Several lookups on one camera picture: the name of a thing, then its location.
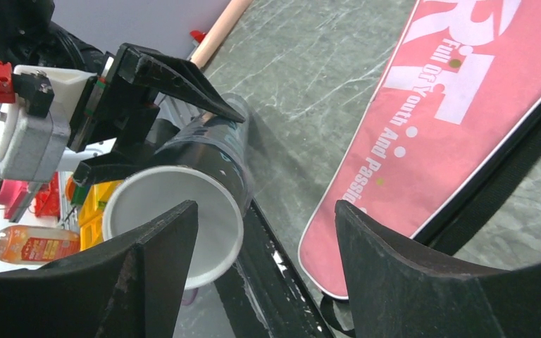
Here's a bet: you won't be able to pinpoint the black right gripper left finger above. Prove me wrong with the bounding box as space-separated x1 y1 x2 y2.
0 201 199 337

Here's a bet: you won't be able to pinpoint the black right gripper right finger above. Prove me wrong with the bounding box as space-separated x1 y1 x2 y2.
335 201 541 337

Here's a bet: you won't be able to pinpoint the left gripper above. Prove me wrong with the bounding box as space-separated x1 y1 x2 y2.
67 43 246 187

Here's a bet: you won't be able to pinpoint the black shuttlecock tube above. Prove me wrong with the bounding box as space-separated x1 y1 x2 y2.
146 93 253 215

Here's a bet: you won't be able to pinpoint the translucent tube lid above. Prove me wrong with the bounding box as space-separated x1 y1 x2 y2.
101 165 245 291

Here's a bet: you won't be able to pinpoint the pink racket bag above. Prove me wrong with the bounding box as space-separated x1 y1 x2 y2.
297 0 541 337

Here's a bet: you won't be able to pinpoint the yellow plastic blocks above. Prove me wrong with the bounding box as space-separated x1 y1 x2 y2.
78 180 123 251

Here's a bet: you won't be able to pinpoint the orange drink bottle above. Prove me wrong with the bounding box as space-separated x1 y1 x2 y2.
0 225 81 265

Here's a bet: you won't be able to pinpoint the wooden rolling pin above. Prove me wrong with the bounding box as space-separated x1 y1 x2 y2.
189 0 253 69

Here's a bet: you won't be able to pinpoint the red clamp tool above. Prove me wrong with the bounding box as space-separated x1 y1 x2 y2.
0 173 61 222

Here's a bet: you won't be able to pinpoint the black front rail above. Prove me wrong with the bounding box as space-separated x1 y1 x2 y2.
214 201 333 337

